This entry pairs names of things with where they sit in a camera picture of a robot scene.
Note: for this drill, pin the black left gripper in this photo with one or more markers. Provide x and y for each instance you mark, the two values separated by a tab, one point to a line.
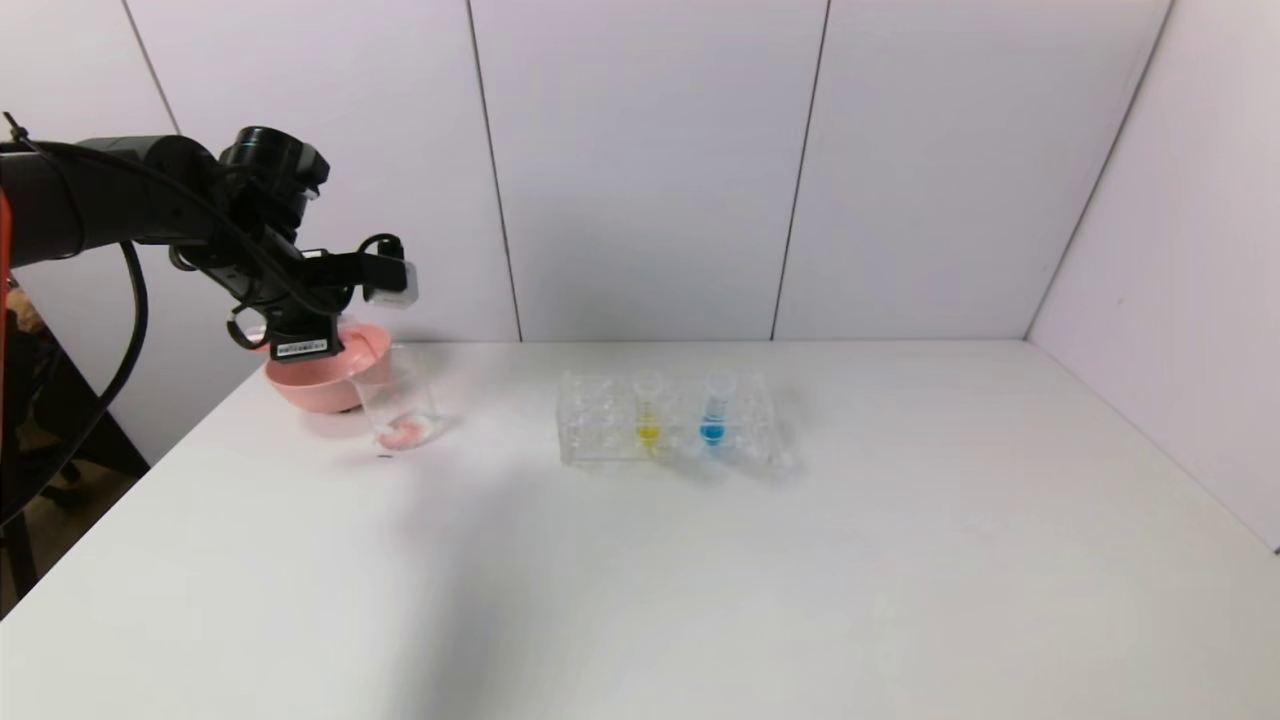
300	347

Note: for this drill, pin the test tube with red pigment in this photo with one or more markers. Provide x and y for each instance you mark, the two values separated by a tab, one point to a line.
365	340

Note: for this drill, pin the person's forearm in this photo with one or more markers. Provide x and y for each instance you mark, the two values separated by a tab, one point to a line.
25	305

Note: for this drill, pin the test tube with yellow pigment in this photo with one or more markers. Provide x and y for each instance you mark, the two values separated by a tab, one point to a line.
648	430

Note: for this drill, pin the clear acrylic test tube rack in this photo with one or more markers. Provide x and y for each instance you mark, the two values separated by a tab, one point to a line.
675	452

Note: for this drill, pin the test tube with blue pigment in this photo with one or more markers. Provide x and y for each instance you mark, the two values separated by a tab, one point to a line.
711	430

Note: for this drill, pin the pink bowl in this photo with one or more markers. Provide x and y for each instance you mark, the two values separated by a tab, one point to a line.
320	385

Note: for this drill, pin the clear glass beaker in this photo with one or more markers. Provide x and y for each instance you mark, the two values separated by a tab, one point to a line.
400	420

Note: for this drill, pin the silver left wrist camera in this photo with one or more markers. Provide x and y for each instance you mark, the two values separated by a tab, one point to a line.
392	282

